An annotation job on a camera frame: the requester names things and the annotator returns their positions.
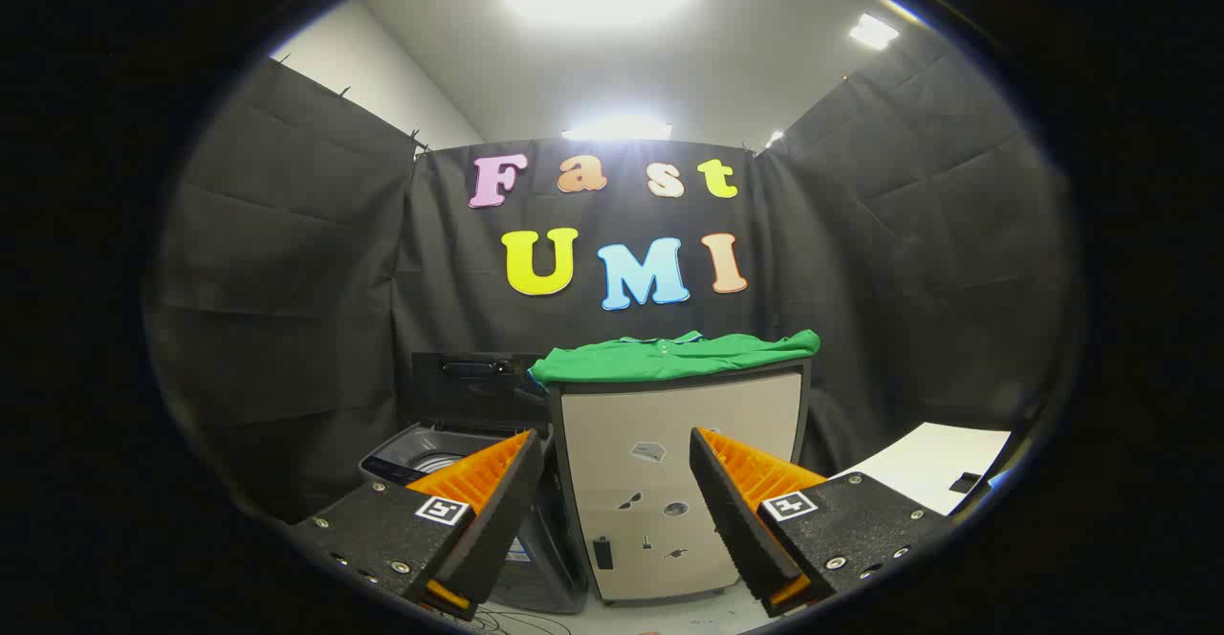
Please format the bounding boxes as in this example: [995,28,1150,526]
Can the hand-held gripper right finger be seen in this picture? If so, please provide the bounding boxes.
[688,427,957,617]

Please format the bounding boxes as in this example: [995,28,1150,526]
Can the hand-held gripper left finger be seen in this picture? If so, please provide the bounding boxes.
[292,429,546,622]

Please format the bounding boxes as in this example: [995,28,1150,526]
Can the grey washing machine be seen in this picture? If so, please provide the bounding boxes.
[359,420,589,615]

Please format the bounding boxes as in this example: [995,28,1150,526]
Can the dark glass washing machine lid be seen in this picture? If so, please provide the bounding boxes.
[411,353,551,430]

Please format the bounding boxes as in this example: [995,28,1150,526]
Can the green polo shirt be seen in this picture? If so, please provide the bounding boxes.
[528,329,821,389]

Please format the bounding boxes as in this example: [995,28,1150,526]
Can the white table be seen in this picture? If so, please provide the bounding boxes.
[832,422,1015,518]

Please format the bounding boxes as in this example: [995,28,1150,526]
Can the black backdrop cloth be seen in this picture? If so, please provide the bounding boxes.
[143,42,1086,531]

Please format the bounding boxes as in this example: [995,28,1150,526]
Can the beige cabinet with dark frame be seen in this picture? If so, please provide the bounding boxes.
[547,360,814,605]

